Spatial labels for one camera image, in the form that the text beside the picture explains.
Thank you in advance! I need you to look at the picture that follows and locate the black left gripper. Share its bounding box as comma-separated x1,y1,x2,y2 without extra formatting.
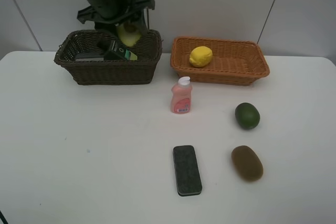
77,0,155,37

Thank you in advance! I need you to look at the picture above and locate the halved avocado with pit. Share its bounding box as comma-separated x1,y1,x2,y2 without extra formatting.
116,22,142,47

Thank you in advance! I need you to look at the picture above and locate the dark green pump bottle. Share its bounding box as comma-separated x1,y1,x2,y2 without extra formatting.
97,39,138,61

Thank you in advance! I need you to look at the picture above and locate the grey translucent plastic cup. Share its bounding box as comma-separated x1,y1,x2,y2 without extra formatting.
75,52,104,61

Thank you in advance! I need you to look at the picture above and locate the yellow lemon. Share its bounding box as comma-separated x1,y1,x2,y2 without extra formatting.
189,46,213,68

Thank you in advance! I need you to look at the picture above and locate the pink lotion bottle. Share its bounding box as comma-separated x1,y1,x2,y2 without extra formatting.
171,77,192,114

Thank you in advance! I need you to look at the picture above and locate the whole green avocado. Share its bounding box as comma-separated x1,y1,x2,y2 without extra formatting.
235,103,260,130

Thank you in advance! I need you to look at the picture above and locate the dark felt board eraser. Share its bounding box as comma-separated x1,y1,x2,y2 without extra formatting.
173,145,203,197

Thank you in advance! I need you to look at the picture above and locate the brown kiwi fruit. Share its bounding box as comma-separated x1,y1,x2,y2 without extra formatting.
231,145,264,182

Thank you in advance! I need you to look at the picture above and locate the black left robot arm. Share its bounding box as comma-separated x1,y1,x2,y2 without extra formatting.
77,0,155,36

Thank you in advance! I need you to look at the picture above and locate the dark brown wicker basket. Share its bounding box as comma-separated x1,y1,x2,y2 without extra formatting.
54,30,162,86

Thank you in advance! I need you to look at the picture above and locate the orange wicker basket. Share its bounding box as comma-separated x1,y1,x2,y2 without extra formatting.
170,37,270,86

